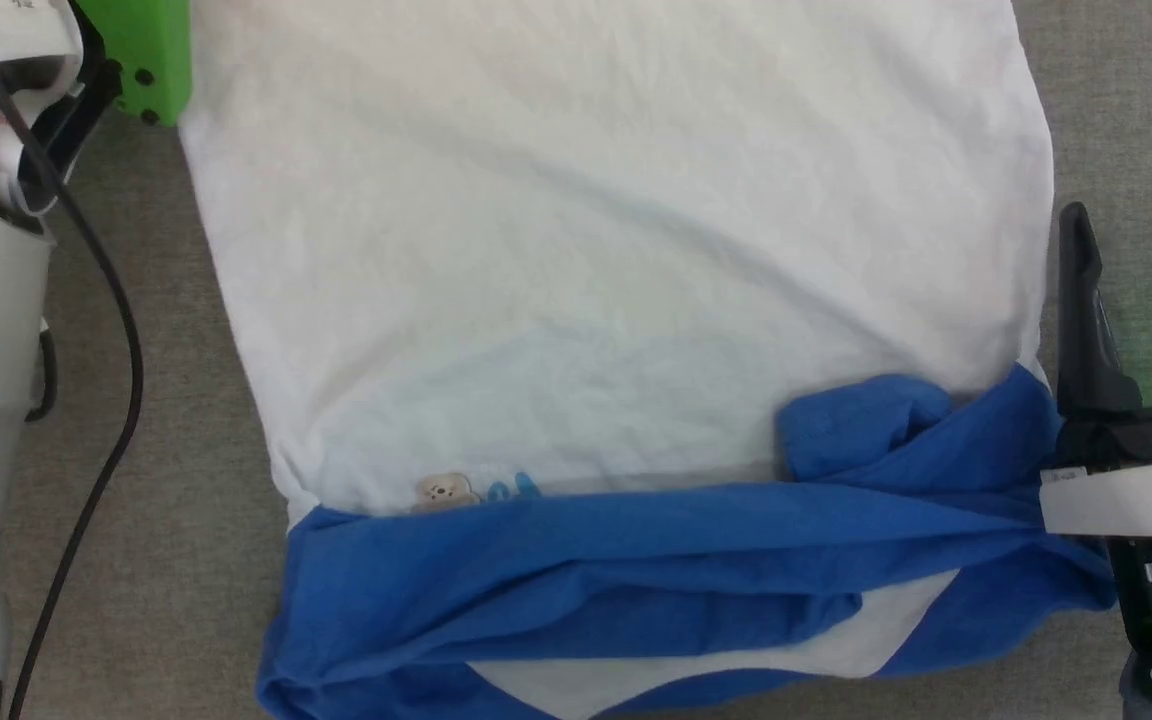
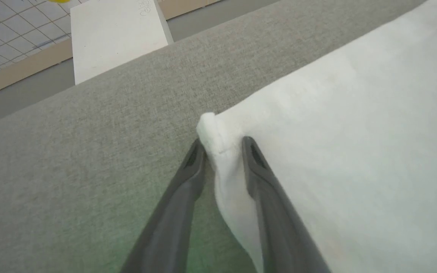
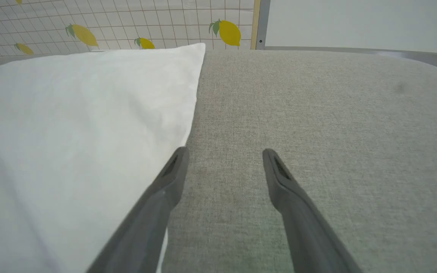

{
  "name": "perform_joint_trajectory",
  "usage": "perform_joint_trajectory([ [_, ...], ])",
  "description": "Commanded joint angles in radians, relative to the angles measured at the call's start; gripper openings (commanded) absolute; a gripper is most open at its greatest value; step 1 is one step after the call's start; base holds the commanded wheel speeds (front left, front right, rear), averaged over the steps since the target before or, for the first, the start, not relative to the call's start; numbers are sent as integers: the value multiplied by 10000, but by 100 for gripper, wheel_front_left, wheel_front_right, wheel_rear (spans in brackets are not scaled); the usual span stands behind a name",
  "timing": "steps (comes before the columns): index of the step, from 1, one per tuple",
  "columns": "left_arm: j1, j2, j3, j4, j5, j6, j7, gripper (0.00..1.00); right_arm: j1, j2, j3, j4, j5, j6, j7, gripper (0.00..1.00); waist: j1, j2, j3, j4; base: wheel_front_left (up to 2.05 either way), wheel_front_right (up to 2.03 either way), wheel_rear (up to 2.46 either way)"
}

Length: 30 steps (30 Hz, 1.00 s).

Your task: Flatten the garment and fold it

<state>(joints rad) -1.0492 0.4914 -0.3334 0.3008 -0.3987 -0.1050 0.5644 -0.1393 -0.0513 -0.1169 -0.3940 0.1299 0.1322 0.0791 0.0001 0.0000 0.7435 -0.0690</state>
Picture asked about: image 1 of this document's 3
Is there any white and blue raglan shirt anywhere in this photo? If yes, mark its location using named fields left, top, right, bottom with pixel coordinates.
left=178, top=0, right=1119, bottom=720

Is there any left arm black teal-plug cable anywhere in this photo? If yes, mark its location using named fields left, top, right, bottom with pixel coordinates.
left=0, top=48, right=146, bottom=720

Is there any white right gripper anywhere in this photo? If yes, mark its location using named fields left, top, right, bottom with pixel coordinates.
left=1039, top=191, right=1152, bottom=537

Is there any grey upholstered work surface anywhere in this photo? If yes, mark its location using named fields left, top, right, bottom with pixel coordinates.
left=0, top=0, right=1152, bottom=720

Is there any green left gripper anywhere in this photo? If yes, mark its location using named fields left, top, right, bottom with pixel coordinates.
left=71, top=0, right=193, bottom=129

